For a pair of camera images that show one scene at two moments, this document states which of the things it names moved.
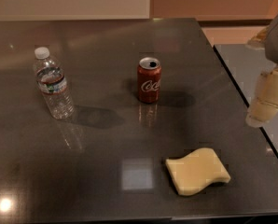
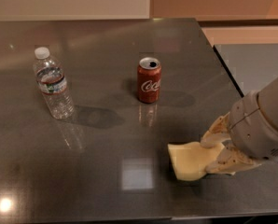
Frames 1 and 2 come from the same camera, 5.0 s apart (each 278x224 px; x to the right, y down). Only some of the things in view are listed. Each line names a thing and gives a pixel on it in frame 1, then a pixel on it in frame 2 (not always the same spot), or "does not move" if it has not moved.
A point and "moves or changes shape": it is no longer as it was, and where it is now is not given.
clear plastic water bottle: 52,84 does not move
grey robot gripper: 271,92 -> 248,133
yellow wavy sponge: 196,171 moves or changes shape
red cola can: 149,73 does not move
